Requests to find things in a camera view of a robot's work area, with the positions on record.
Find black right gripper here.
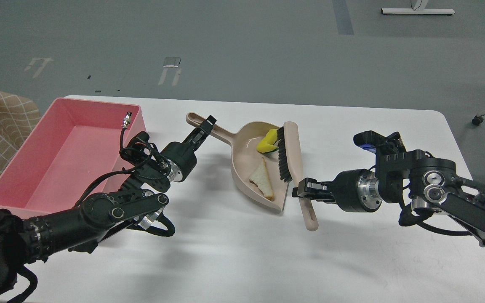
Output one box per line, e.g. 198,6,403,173
291,169,383,213

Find pink plastic bin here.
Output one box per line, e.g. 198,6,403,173
0,98,146,219

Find yellow sponge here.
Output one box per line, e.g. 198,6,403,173
256,129,278,154

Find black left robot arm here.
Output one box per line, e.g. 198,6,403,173
0,116,216,303

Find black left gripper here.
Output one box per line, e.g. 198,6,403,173
161,115,217,182

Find white bread slice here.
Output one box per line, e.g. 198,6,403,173
248,157,274,201

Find beige plastic dustpan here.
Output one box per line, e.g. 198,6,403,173
210,121,288,213

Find white desk foot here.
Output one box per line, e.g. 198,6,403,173
381,0,456,16

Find beige hand brush black bristles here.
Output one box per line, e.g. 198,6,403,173
277,121,319,231

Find silver floor socket plate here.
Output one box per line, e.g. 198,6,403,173
163,57,181,68

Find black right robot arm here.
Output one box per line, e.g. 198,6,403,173
292,130,485,247

